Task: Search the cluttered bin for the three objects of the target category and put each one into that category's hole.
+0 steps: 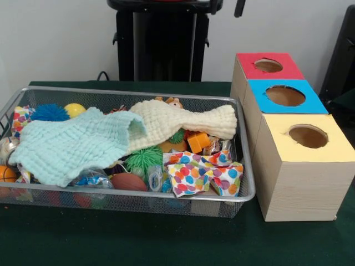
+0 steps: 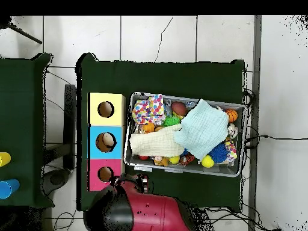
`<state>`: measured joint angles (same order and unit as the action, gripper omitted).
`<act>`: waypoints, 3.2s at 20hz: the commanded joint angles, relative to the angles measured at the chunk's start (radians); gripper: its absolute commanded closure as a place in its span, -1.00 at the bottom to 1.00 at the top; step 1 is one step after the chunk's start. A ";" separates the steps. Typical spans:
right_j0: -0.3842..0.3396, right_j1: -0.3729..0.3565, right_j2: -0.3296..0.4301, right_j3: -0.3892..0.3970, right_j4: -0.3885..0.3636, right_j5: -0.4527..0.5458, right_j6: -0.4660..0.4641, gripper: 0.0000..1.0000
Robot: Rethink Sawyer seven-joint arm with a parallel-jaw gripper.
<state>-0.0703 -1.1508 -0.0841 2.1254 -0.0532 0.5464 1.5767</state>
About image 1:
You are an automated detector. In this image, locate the polka dot cloth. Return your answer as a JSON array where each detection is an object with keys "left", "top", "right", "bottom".
[
  {"left": 163, "top": 149, "right": 245, "bottom": 198},
  {"left": 11, "top": 106, "right": 36, "bottom": 138}
]

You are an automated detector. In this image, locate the silver mesh bin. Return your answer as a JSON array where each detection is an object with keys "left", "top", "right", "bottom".
[{"left": 0, "top": 85, "right": 256, "bottom": 219}]

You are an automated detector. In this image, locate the wooden box with three holes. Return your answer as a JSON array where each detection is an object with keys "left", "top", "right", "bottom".
[{"left": 230, "top": 52, "right": 355, "bottom": 222}]

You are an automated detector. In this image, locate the cream waffle cloth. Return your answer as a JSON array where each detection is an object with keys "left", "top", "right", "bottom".
[{"left": 126, "top": 100, "right": 237, "bottom": 155}]

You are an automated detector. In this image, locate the orange plastic block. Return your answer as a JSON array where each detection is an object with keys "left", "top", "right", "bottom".
[{"left": 187, "top": 131, "right": 211, "bottom": 154}]

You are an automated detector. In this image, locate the green spiky ball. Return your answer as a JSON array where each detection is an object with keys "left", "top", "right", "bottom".
[{"left": 124, "top": 146, "right": 164, "bottom": 178}]

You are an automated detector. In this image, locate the brown toy football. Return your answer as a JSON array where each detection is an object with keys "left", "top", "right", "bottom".
[{"left": 110, "top": 173, "right": 148, "bottom": 192}]

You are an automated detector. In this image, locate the yellow ball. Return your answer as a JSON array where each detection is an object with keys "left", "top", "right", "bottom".
[{"left": 63, "top": 103, "right": 87, "bottom": 119}]

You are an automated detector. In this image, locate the mint green waffle cloth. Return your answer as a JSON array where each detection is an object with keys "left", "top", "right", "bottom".
[{"left": 8, "top": 106, "right": 145, "bottom": 188}]

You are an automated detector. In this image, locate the dark green tablecloth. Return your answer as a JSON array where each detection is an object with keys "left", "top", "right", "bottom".
[{"left": 0, "top": 80, "right": 355, "bottom": 266}]

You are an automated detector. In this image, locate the blue spiky ball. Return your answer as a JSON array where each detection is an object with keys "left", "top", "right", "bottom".
[{"left": 30, "top": 104, "right": 70, "bottom": 122}]

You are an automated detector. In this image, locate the orange toy basketball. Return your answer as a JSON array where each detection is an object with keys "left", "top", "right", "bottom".
[{"left": 0, "top": 165, "right": 17, "bottom": 183}]

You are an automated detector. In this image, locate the black chair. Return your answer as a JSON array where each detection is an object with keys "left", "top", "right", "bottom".
[{"left": 318, "top": 4, "right": 355, "bottom": 111}]

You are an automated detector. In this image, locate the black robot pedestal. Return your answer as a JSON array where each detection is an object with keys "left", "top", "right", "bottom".
[{"left": 106, "top": 0, "right": 224, "bottom": 82}]

